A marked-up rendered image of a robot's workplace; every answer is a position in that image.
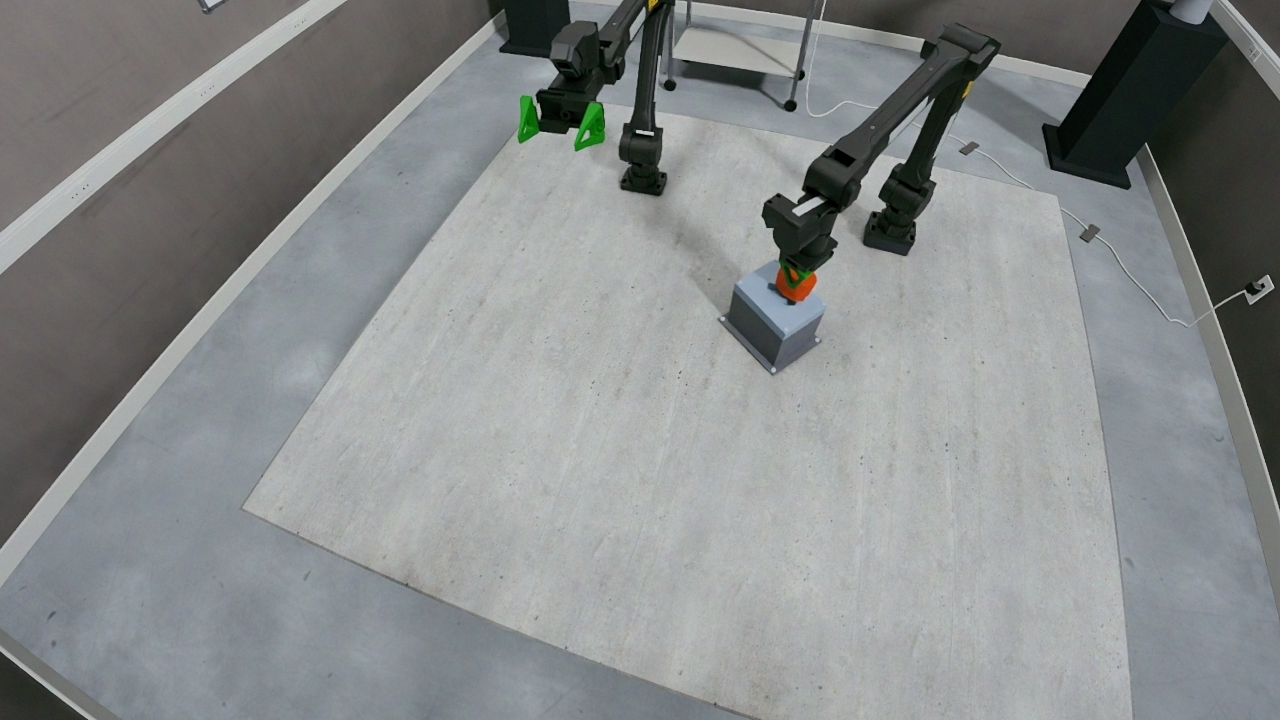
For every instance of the light blue plate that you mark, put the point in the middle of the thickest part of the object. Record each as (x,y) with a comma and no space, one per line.
(778,312)

